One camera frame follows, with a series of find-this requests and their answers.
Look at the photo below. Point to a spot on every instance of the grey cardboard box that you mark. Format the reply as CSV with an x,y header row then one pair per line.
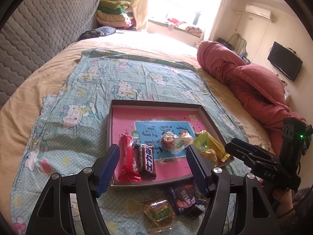
x,y
151,182

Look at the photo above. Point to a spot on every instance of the white air conditioner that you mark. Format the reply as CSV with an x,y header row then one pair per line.
x,y
259,11

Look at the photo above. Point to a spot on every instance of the cream curtain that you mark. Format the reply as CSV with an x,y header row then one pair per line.
x,y
141,7
217,14

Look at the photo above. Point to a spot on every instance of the red quilt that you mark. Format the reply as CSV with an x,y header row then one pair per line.
x,y
244,83

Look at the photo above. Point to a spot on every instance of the blue cookie packet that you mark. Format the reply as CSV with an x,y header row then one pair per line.
x,y
184,198

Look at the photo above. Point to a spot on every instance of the stack of folded blankets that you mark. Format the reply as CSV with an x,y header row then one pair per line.
x,y
115,14

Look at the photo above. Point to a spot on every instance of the bed with beige sheet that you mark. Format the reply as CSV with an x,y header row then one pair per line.
x,y
36,85

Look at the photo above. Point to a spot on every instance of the cartoon cat printed blanket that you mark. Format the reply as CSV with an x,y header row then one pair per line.
x,y
97,98

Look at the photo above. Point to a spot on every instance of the person's right hand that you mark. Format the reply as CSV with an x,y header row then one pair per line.
x,y
282,202

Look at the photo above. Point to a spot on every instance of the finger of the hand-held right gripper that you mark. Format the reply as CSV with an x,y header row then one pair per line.
x,y
238,153
251,150

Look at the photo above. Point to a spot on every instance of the green snack packet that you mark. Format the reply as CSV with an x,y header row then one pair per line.
x,y
203,142

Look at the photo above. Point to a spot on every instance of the yellow stick packet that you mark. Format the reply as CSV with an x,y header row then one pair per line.
x,y
218,150

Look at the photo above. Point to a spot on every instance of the dark brown snack packet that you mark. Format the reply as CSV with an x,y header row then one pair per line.
x,y
197,210

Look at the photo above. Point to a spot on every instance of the yellow cake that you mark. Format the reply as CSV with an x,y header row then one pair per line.
x,y
207,158

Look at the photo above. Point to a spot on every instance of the round pastry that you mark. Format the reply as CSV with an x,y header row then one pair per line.
x,y
159,213

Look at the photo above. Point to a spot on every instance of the red candy packet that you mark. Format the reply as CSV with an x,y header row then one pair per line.
x,y
128,161

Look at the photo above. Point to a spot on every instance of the black chocolate bar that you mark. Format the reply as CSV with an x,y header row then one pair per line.
x,y
148,161

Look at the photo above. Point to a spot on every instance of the black television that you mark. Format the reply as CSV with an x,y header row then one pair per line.
x,y
285,61

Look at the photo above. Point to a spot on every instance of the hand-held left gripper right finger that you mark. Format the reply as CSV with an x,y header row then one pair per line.
x,y
196,169

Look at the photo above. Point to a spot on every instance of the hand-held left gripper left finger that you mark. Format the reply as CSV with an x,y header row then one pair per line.
x,y
108,169

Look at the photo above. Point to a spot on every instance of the clothes on window sill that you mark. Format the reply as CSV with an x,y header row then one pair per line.
x,y
185,25

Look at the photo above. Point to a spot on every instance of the window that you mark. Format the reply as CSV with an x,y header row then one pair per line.
x,y
185,0

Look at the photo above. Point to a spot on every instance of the grey quilted headboard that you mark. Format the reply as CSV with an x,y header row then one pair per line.
x,y
44,24

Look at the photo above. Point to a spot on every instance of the brown pastry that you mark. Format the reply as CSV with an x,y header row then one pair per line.
x,y
183,142

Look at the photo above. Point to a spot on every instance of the dark patterned cloth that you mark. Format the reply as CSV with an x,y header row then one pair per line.
x,y
303,200

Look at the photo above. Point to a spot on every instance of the dark blue pillow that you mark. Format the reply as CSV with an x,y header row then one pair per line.
x,y
100,32

